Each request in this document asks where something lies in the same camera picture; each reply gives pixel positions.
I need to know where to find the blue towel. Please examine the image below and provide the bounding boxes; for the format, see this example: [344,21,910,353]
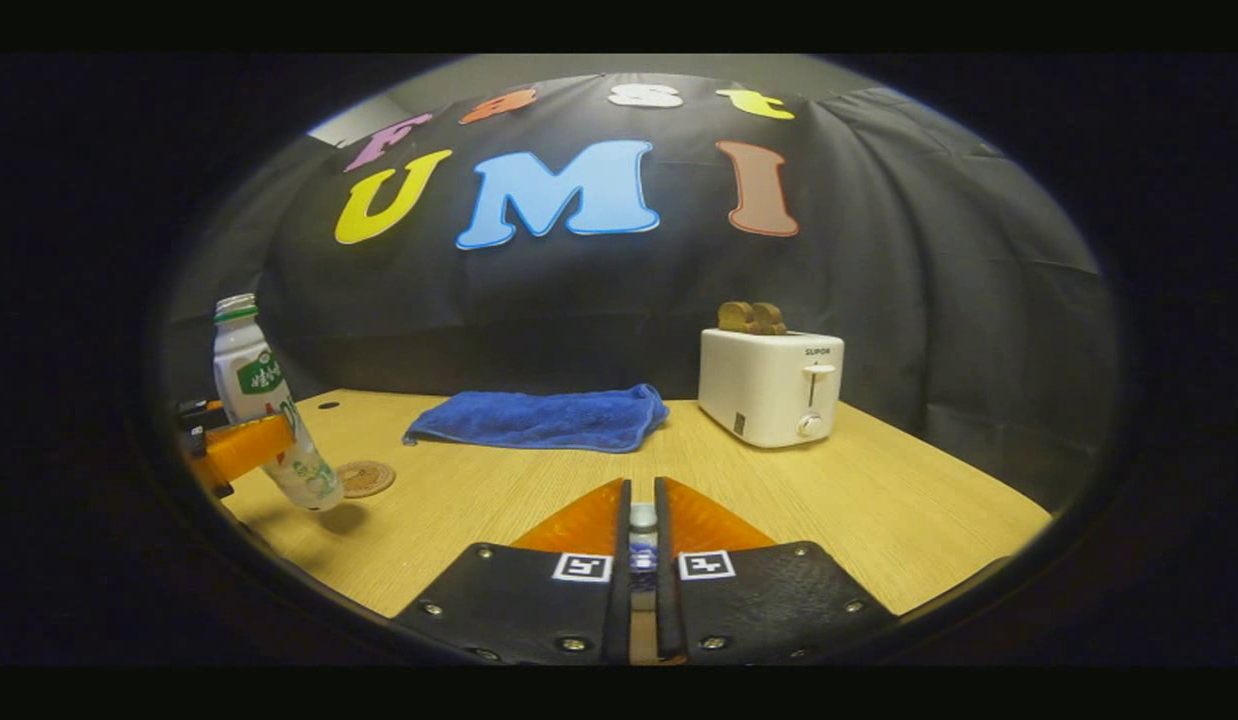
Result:
[403,384,671,455]

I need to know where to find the toasted bread slices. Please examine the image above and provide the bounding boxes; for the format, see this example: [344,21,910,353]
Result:
[717,301,788,336]

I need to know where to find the white toaster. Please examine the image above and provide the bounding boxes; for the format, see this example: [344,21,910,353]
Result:
[698,328,846,449]

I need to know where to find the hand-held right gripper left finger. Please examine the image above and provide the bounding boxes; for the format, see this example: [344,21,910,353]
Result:
[394,478,632,665]

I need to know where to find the white teacup lid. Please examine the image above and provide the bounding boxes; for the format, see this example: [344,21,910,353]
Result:
[629,503,660,611]

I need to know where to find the black backdrop cloth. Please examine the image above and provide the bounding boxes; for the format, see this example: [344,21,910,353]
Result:
[164,72,1120,511]

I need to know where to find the round brown coaster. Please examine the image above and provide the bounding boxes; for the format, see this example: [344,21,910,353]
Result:
[337,460,397,500]

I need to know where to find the white plastic water bottle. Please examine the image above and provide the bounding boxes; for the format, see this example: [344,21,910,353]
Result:
[213,293,346,512]

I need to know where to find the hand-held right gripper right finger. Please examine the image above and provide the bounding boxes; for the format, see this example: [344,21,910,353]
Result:
[654,477,900,665]

